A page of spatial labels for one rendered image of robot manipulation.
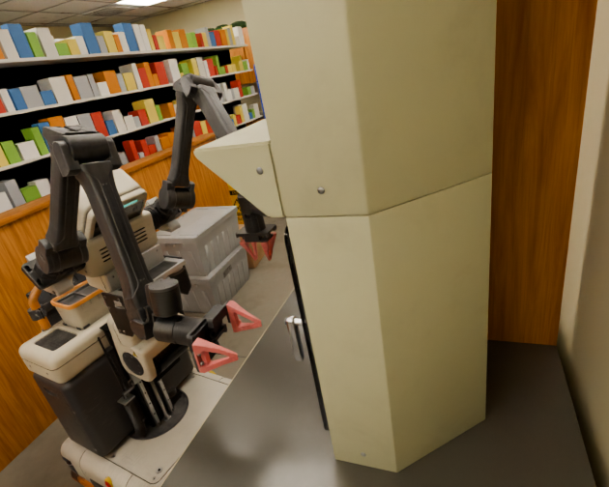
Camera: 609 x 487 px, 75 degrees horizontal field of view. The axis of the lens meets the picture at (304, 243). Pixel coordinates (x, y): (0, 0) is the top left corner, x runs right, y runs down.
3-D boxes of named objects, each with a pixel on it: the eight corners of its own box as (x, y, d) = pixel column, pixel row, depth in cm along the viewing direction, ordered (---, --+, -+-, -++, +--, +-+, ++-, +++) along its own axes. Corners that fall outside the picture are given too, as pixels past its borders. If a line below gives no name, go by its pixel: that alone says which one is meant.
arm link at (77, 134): (84, 107, 87) (34, 108, 80) (118, 142, 83) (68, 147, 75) (73, 249, 113) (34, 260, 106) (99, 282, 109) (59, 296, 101)
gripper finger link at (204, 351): (246, 324, 72) (203, 319, 76) (226, 350, 66) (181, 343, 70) (253, 353, 75) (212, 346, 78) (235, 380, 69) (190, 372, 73)
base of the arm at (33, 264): (60, 248, 119) (19, 268, 110) (65, 235, 114) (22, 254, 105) (79, 270, 119) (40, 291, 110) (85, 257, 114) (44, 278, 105)
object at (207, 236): (247, 242, 327) (238, 204, 314) (208, 279, 277) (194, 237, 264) (206, 242, 343) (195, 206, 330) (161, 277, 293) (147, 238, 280)
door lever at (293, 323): (320, 367, 67) (325, 357, 69) (311, 322, 63) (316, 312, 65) (292, 363, 69) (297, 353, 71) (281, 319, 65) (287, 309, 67)
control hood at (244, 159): (347, 154, 78) (340, 101, 74) (284, 218, 51) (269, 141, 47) (294, 158, 82) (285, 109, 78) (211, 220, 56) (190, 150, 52)
